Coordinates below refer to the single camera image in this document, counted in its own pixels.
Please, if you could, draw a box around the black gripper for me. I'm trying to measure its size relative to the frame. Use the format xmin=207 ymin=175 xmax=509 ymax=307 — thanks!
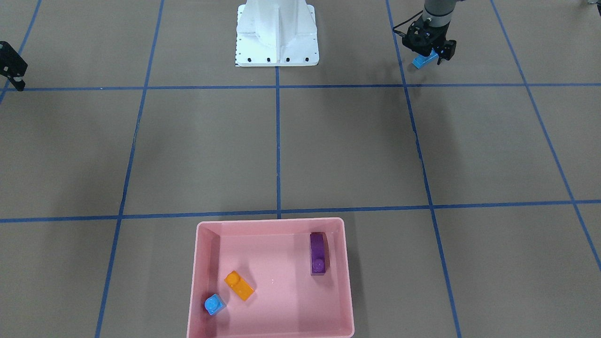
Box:
xmin=403 ymin=18 xmax=457 ymax=65

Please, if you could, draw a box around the long blue toy block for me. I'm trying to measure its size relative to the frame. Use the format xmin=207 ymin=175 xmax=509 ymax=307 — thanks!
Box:
xmin=412 ymin=49 xmax=439 ymax=70

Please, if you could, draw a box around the purple curved toy block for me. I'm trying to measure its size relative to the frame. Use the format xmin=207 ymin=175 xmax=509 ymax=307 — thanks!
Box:
xmin=309 ymin=232 xmax=328 ymax=276

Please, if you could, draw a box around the orange sloped toy block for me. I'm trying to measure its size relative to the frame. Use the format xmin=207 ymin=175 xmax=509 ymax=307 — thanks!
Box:
xmin=224 ymin=271 xmax=255 ymax=301

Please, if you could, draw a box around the small blue toy block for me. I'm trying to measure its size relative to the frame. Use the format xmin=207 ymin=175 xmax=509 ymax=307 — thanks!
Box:
xmin=203 ymin=293 xmax=227 ymax=316

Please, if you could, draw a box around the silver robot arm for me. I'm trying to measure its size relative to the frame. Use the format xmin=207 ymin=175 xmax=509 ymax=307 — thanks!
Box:
xmin=401 ymin=0 xmax=457 ymax=64

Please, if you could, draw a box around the pink plastic box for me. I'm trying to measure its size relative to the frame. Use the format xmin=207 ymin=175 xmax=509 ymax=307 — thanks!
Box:
xmin=186 ymin=217 xmax=355 ymax=338

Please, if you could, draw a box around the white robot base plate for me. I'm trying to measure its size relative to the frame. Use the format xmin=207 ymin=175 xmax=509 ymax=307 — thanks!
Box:
xmin=235 ymin=0 xmax=320 ymax=67

